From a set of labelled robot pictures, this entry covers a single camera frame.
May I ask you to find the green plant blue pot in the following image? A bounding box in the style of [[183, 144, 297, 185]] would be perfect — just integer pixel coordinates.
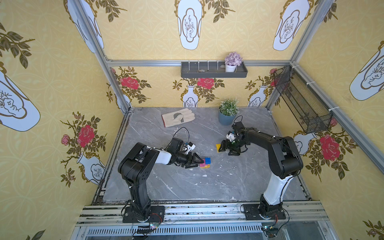
[[219, 99, 239, 126]]

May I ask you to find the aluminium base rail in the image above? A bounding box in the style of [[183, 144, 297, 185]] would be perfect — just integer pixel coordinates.
[[71, 201, 338, 240]]

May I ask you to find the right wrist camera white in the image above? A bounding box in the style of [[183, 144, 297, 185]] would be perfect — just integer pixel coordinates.
[[226, 132, 236, 142]]

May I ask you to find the black wire basket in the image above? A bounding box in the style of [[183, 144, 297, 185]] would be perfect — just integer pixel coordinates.
[[272, 66, 333, 134]]

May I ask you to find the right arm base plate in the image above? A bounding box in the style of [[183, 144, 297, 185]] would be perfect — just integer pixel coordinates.
[[241, 203, 287, 220]]

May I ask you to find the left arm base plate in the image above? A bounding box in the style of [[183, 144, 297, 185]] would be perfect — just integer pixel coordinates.
[[123, 206, 165, 224]]

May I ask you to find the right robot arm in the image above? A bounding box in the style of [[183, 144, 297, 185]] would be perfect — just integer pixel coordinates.
[[219, 122, 304, 215]]

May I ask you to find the pink lego brick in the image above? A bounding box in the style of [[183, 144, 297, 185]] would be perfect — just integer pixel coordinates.
[[199, 162, 207, 168]]

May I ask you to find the left camera cable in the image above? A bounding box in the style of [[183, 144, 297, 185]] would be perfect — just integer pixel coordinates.
[[172, 126, 191, 145]]

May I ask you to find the purple flower white pot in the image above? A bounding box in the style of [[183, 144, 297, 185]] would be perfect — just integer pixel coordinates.
[[225, 52, 243, 73]]

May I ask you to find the grey wall shelf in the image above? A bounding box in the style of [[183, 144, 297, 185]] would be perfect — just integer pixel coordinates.
[[181, 61, 249, 79]]

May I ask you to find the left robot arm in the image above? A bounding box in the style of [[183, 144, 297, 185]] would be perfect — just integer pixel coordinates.
[[118, 138, 205, 223]]

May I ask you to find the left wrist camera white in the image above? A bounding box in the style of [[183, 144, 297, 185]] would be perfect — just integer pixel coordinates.
[[185, 142, 196, 154]]

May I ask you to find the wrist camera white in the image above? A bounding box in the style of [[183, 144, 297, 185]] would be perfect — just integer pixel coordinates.
[[226, 132, 236, 142], [185, 142, 196, 154]]

